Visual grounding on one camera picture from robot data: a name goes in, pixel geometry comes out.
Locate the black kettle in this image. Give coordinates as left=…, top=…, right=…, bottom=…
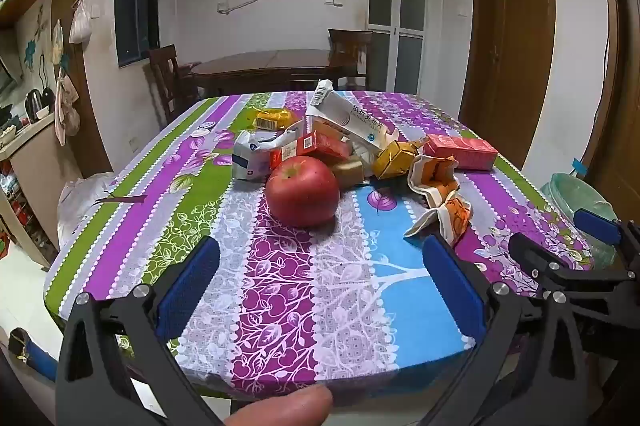
left=25, top=89, right=56, bottom=123

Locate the red apple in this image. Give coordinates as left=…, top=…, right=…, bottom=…
left=265, top=155, right=341, bottom=228

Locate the striped floral tablecloth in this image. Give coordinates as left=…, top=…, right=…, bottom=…
left=44, top=90, right=598, bottom=399

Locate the kitchen counter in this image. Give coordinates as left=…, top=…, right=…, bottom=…
left=0, top=110, right=57, bottom=268

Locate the hanging pink cloth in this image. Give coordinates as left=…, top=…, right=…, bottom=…
left=54, top=69, right=82, bottom=147

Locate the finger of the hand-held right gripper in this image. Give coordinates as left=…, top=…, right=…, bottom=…
left=573, top=207, right=640, bottom=279
left=507, top=233, right=640, bottom=302

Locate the crumpled yellow carton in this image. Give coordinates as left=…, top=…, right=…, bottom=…
left=372, top=137, right=431, bottom=179

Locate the frosted glass door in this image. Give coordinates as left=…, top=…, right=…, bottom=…
left=366, top=0, right=429, bottom=94

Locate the dark wooden dining table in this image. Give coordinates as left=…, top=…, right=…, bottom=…
left=190, top=50, right=358, bottom=98

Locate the orange and white wrapper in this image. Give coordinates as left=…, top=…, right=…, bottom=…
left=404, top=155, right=473, bottom=249

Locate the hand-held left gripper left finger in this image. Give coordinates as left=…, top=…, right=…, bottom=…
left=56, top=235, right=223, bottom=426

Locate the tan sponge block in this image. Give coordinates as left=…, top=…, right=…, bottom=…
left=330, top=155, right=364, bottom=188

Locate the blue and black bag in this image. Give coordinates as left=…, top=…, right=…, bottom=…
left=9, top=327, right=58, bottom=383

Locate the brown wooden door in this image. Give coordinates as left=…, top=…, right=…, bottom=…
left=459, top=0, right=556, bottom=169

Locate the red rectangular box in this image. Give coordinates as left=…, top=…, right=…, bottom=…
left=422, top=133, right=499, bottom=171

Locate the dark wooden chair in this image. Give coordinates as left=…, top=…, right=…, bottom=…
left=327, top=29, right=373, bottom=90
left=148, top=45, right=202, bottom=127

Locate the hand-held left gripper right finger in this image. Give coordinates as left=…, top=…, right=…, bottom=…
left=422, top=233, right=586, bottom=426

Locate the yellow plastic wrapper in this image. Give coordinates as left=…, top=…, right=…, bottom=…
left=252, top=107, right=303, bottom=132

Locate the green plastic basin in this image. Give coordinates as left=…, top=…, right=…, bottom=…
left=540, top=173, right=618, bottom=269

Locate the teal flower wall sticker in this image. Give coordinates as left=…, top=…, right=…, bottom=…
left=22, top=4, right=51, bottom=73

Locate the small red carton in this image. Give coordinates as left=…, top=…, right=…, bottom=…
left=270, top=129, right=351, bottom=169

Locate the black wall cable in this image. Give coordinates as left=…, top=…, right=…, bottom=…
left=594, top=31, right=615, bottom=123

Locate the hanging white plastic bag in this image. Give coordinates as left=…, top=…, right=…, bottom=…
left=69, top=0, right=96, bottom=44

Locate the white and blue packet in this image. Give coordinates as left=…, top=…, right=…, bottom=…
left=231, top=129, right=301, bottom=181

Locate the torn white medicine box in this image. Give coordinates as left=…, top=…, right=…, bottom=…
left=306, top=79, right=391, bottom=146

